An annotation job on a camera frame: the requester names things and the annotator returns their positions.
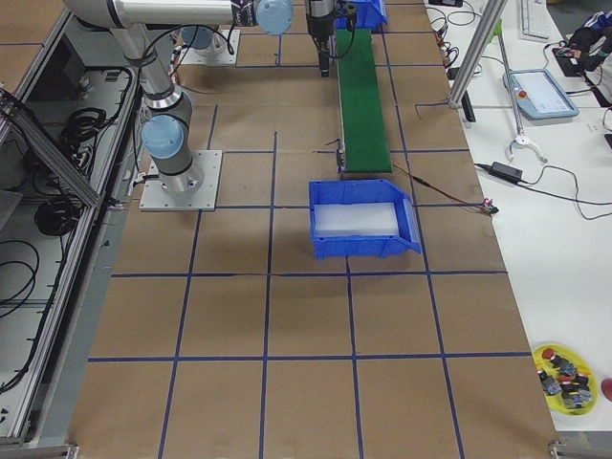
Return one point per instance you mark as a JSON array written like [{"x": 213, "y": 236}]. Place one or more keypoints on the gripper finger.
[{"x": 324, "y": 64}]

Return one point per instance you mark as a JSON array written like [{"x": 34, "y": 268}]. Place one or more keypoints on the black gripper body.
[{"x": 317, "y": 25}]

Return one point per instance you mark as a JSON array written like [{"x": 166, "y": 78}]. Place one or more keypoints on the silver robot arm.
[
  {"x": 165, "y": 136},
  {"x": 198, "y": 38}
]

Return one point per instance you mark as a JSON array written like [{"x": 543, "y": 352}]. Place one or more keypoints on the left blue plastic bin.
[{"x": 360, "y": 15}]

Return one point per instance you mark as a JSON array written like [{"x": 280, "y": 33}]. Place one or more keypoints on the blue plastic bin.
[
  {"x": 361, "y": 218},
  {"x": 360, "y": 15}
]

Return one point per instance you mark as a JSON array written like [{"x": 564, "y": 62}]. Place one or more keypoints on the green conveyor belt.
[{"x": 365, "y": 144}]

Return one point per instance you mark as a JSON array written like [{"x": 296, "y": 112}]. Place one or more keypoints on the right blue plastic bin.
[{"x": 361, "y": 218}]

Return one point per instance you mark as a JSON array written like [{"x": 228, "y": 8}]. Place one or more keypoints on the reacher grabber tool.
[{"x": 520, "y": 139}]

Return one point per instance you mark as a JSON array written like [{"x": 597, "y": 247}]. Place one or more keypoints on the black power adapter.
[{"x": 506, "y": 172}]

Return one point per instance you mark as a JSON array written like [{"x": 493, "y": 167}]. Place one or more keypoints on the white keyboard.
[{"x": 533, "y": 20}]

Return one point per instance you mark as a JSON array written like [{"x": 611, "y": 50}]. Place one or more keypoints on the teach pendant tablet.
[{"x": 539, "y": 96}]

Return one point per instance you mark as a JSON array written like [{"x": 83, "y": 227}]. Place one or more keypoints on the yellow-green plate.
[{"x": 567, "y": 381}]

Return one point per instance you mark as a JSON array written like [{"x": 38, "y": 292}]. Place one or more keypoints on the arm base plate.
[
  {"x": 222, "y": 51},
  {"x": 196, "y": 189}
]

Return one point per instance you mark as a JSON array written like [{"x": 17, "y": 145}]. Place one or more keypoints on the black handle bar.
[{"x": 468, "y": 108}]

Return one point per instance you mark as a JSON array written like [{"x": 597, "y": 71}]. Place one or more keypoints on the aluminium frame post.
[{"x": 482, "y": 35}]

